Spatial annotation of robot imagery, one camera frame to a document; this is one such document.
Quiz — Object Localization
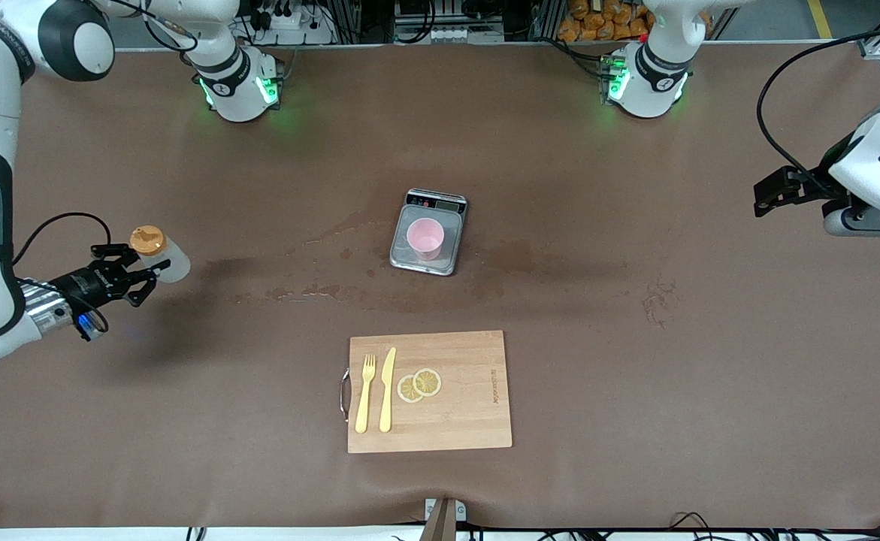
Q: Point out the squeeze bottle with orange cap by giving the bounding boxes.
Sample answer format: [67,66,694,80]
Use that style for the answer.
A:
[129,225,191,284]

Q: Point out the pink plastic cup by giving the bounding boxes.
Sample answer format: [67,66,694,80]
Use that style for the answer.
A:
[407,218,446,261]

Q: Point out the yellow plastic fork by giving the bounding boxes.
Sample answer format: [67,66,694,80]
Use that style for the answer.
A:
[355,354,376,434]

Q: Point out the pile of orange objects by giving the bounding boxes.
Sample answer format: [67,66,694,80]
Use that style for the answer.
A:
[558,0,636,42]

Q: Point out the yellow plastic knife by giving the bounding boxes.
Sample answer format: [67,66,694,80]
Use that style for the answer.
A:
[379,347,397,434]

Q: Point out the white power strip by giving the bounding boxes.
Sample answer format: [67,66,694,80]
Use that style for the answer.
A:
[248,11,335,46]

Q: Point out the silver digital kitchen scale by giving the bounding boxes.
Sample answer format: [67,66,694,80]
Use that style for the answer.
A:
[389,189,469,277]

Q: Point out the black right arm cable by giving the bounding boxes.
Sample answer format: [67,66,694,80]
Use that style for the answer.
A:
[13,212,114,265]

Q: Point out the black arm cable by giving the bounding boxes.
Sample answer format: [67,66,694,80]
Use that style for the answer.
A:
[13,212,114,265]
[755,29,880,181]

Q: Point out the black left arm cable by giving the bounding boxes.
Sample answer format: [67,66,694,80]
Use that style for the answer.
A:
[755,29,880,181]

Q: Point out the black floor cables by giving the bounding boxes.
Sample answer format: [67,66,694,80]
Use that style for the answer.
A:
[669,511,880,541]

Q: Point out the wooden cutting board, metal handle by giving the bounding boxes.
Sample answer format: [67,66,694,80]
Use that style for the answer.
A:
[340,330,513,455]

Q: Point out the metal table edge bracket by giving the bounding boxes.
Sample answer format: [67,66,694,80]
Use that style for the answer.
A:
[423,497,467,541]

